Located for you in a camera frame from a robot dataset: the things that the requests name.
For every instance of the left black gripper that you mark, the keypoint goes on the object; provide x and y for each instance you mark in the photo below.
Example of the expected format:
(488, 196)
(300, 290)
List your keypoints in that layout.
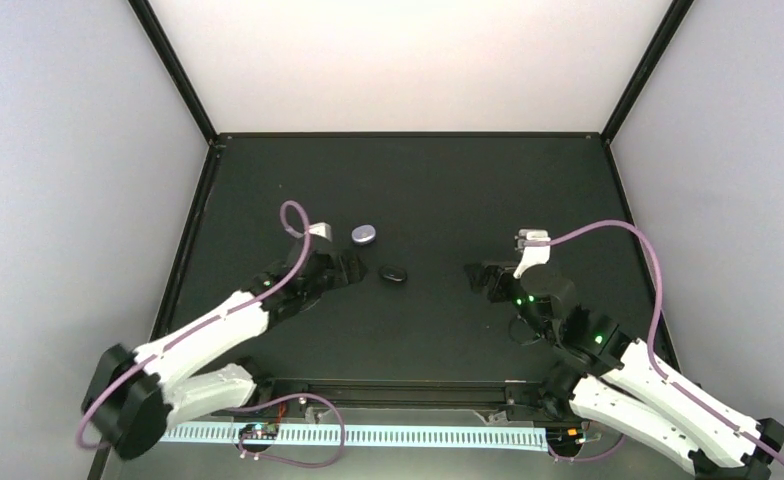
(340, 278)

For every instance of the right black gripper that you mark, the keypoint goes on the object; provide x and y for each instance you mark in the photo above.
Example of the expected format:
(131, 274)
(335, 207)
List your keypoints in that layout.
(478, 278)

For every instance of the lavender earbud charging case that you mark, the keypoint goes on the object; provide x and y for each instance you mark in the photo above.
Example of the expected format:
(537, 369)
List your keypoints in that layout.
(363, 235)

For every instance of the black earbud charging case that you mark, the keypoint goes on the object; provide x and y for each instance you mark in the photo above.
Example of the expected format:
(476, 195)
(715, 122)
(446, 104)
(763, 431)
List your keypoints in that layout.
(393, 274)

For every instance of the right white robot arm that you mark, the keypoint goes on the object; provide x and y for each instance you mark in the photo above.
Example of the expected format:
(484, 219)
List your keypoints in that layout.
(605, 376)

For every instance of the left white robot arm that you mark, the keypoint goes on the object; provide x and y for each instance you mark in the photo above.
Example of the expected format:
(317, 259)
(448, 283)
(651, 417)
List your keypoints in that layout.
(137, 395)

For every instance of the right circuit board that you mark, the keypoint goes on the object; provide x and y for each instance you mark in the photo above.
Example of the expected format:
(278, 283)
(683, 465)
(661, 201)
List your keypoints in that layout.
(566, 435)

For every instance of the circuit board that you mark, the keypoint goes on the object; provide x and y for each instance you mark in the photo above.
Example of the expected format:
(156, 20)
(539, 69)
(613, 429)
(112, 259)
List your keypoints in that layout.
(259, 432)
(566, 435)

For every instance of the left circuit board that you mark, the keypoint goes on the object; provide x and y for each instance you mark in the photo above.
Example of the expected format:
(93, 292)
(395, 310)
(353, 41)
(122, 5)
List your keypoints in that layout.
(259, 432)

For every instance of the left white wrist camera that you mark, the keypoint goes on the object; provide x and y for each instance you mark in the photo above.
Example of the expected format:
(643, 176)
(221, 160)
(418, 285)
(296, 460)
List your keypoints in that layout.
(322, 230)

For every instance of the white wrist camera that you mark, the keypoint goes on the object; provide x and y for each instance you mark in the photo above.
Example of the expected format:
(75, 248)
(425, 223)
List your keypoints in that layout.
(322, 230)
(533, 245)

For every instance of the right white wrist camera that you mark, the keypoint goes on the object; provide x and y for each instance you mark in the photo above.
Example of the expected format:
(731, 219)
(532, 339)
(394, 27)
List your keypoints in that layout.
(533, 245)

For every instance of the black front aluminium rail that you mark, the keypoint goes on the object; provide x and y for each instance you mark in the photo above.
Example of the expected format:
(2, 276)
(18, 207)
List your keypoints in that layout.
(418, 394)

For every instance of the white slotted cable duct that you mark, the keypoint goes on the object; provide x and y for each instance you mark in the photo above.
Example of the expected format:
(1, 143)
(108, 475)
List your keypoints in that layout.
(409, 436)

